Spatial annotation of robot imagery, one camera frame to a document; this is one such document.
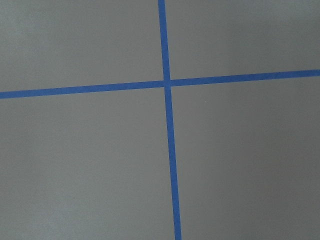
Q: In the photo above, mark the brown paper table cover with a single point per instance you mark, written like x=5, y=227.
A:
x=159, y=119

